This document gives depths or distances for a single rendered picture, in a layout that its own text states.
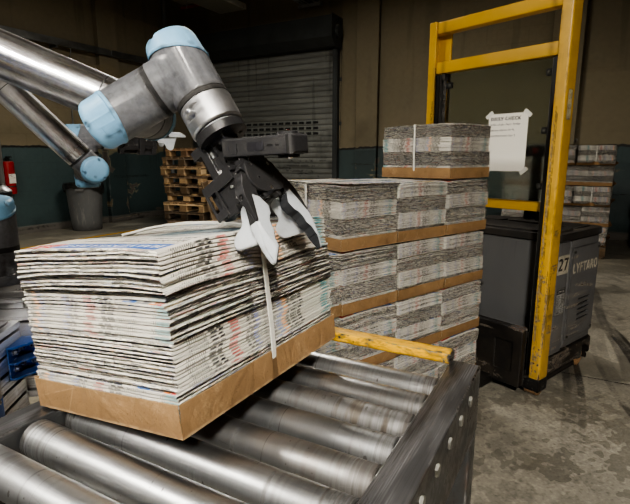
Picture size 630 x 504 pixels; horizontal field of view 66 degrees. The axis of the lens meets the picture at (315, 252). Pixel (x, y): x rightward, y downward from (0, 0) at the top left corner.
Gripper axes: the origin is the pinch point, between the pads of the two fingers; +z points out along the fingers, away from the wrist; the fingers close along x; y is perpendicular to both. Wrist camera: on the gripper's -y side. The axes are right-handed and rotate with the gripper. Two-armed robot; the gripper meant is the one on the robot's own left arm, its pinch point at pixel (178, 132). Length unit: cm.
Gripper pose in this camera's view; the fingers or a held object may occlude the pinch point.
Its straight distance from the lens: 176.8
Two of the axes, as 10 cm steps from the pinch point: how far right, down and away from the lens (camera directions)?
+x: 5.4, 2.9, -7.9
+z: 8.4, -1.0, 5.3
